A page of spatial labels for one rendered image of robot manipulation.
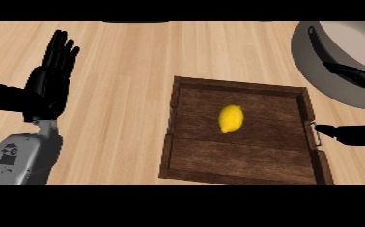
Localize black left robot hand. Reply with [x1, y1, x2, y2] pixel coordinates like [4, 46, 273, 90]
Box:
[0, 29, 81, 123]

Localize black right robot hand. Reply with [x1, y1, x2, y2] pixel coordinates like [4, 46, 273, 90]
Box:
[313, 61, 365, 147]

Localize dark brown wooden tray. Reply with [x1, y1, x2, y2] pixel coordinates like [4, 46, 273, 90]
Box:
[158, 75, 335, 186]

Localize yellow lemon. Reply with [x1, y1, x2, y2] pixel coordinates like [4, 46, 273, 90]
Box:
[217, 104, 245, 134]

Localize grey pot with black handle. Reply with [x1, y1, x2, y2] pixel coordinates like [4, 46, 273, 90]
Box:
[289, 21, 365, 110]

